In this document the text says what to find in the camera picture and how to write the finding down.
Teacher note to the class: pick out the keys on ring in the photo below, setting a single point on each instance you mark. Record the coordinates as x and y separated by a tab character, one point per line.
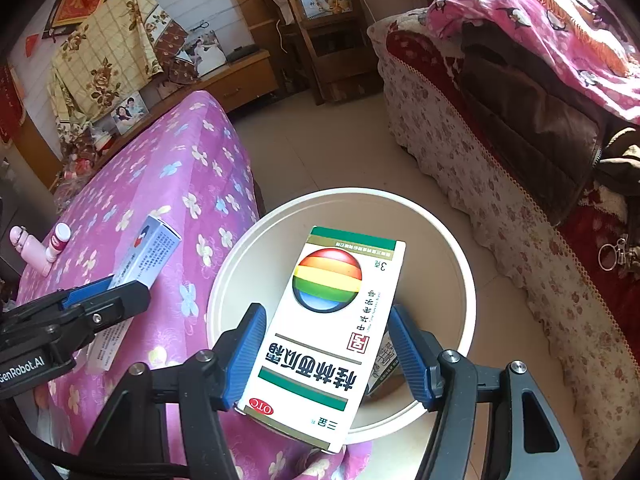
622	255

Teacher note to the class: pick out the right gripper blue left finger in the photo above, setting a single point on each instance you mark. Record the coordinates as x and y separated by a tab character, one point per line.
164	423

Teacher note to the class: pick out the white round trash bin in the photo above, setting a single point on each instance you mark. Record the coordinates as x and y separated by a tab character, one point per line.
435	284

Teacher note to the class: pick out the white yogurt drink bottle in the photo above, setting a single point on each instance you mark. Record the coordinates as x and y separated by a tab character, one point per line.
58	241

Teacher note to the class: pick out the pink cartoon blanket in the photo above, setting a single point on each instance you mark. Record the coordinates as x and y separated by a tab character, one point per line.
582	41

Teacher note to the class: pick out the brown jacket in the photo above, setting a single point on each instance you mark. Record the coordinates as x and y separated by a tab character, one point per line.
547	134

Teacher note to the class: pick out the framed family photo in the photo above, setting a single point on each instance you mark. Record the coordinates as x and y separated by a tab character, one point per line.
129	112

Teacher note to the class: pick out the white green carton box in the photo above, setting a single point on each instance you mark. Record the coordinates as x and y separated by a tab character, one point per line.
384	366

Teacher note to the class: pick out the blue white medicine box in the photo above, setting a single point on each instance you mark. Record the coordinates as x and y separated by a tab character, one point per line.
152	248

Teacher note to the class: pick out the pink floral table cloth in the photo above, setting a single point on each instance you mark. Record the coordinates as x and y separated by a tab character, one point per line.
190	170

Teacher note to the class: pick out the pink thermos bottle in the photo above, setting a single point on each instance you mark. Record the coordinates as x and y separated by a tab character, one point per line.
30	249

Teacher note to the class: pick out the wooden chair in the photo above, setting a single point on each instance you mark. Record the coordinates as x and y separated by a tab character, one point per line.
329	38

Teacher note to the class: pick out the white cat picture frame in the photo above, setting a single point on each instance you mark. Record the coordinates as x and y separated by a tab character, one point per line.
205	52

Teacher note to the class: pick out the white rainbow medicine box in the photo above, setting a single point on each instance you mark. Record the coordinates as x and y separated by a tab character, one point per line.
315	361

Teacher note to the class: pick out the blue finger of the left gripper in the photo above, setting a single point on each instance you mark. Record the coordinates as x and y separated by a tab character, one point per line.
115	304
81	293

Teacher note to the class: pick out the yellow floral hanging cloth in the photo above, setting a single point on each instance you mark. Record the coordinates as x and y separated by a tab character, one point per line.
117	50

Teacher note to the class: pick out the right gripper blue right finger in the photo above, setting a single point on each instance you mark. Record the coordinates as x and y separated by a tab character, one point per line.
524	438

